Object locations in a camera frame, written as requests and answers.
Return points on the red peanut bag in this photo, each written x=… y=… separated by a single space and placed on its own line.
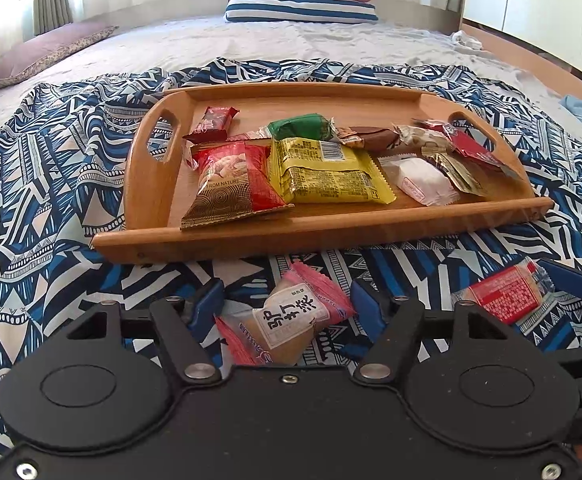
x=226 y=180

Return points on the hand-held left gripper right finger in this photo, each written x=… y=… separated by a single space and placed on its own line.
x=366 y=306

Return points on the bed with grey sheet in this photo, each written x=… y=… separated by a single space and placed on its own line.
x=221 y=40

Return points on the green snack packet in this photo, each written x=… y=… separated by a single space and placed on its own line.
x=301 y=127

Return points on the blue striped pillow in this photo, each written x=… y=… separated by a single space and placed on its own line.
x=296 y=9

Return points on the white pastry packet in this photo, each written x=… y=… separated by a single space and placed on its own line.
x=421 y=180

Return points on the white crumpled cloth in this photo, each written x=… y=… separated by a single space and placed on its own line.
x=466 y=40

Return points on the blue white patterned blanket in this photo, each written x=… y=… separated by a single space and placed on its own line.
x=46 y=185

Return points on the yellow snack packet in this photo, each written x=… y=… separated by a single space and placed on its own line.
x=321 y=175

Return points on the pink pastry packet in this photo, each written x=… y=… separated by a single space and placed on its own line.
x=286 y=320

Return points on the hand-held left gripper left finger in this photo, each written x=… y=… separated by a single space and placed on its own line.
x=206 y=306

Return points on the brown chocolate pie packet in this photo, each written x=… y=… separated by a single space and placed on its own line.
x=373 y=137

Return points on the small dark red packet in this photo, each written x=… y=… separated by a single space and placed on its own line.
x=213 y=122

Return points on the purple pillow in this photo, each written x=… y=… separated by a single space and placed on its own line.
x=46 y=52

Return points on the red label biscuit packet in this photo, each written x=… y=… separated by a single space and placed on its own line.
x=506 y=292

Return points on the clear red nut packet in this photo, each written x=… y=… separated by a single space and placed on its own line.
x=471 y=147

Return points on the small gold sachet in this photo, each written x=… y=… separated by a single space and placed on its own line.
x=458 y=172

